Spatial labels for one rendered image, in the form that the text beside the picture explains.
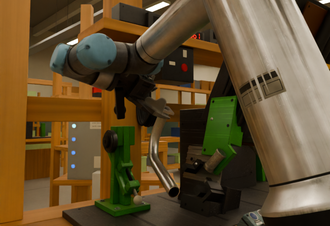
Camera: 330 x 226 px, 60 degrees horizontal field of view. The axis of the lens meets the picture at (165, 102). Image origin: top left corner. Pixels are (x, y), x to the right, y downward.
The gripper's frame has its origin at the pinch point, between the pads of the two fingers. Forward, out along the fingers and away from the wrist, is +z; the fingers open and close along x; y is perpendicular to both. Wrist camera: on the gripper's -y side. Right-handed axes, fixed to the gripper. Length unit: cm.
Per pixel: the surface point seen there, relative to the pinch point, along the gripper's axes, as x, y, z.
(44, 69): 900, -552, 151
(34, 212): -7, -53, -20
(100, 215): -18.4, -33.5, -6.5
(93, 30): 33.4, -0.3, -20.3
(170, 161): 309, -307, 349
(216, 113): 0.2, 4.1, 21.7
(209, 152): -9.4, -5.8, 21.7
